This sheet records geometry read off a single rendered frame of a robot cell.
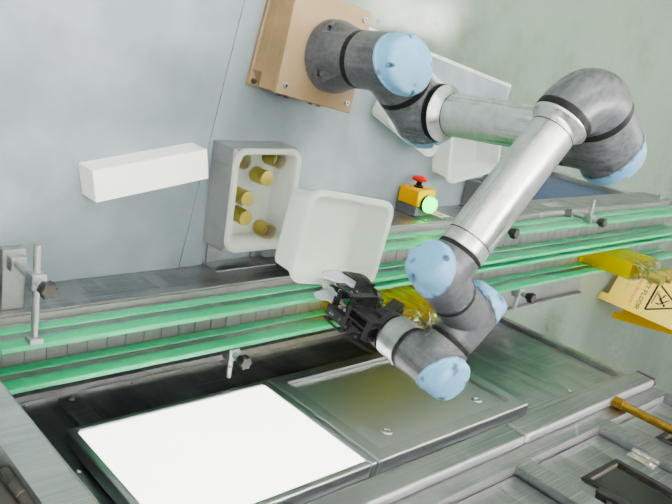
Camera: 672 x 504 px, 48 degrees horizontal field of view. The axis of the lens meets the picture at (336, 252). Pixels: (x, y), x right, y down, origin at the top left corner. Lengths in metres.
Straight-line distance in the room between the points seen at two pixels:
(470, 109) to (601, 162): 0.29
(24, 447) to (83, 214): 0.85
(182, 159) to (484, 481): 0.84
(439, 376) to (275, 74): 0.72
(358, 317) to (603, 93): 0.53
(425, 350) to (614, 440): 0.71
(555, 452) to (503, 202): 0.69
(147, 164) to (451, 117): 0.59
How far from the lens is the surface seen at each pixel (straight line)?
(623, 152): 1.34
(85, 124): 1.48
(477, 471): 1.51
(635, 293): 4.98
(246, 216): 1.64
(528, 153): 1.19
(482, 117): 1.47
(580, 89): 1.24
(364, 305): 1.31
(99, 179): 1.45
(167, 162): 1.51
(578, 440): 1.76
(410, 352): 1.22
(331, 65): 1.56
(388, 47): 1.47
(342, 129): 1.84
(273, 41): 1.60
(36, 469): 0.70
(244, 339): 1.57
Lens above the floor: 2.08
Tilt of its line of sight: 43 degrees down
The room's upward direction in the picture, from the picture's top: 116 degrees clockwise
